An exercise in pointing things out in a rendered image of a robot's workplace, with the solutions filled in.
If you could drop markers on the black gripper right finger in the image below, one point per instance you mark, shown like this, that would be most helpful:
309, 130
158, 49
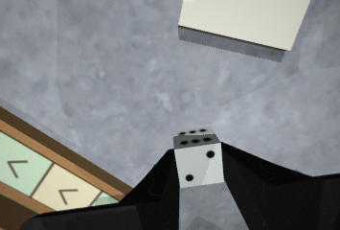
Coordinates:
272, 197

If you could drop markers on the white die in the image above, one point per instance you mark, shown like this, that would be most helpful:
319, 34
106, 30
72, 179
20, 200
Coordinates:
198, 156

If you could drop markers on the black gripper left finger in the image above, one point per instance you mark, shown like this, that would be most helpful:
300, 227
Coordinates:
152, 205

